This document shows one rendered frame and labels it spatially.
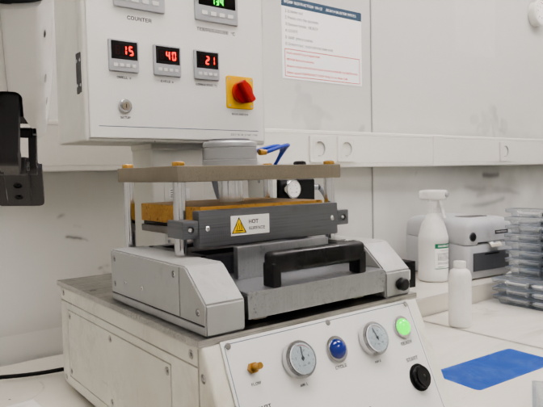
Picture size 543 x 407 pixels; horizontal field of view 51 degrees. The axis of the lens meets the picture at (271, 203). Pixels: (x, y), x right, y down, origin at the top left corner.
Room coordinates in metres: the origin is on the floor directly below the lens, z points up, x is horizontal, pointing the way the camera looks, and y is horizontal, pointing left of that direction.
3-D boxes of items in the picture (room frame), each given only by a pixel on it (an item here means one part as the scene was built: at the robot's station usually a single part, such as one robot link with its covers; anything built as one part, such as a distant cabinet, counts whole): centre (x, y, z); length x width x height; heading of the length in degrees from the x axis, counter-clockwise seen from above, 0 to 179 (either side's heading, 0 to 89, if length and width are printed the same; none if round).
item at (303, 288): (0.80, 0.03, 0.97); 0.30 x 0.22 x 0.08; 37
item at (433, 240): (1.56, -0.44, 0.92); 0.09 x 0.08 x 0.25; 45
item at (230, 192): (0.84, 0.05, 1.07); 0.22 x 0.17 x 0.10; 127
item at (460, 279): (1.26, -0.42, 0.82); 0.05 x 0.05 x 0.14
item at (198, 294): (0.70, 0.13, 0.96); 0.25 x 0.05 x 0.07; 37
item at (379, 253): (0.86, -0.10, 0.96); 0.26 x 0.05 x 0.07; 37
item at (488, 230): (1.68, -0.55, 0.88); 0.25 x 0.20 x 0.17; 32
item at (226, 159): (0.87, 0.06, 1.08); 0.31 x 0.24 x 0.13; 127
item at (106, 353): (0.84, 0.04, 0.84); 0.53 x 0.37 x 0.17; 37
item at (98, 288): (0.86, 0.08, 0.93); 0.46 x 0.35 x 0.01; 37
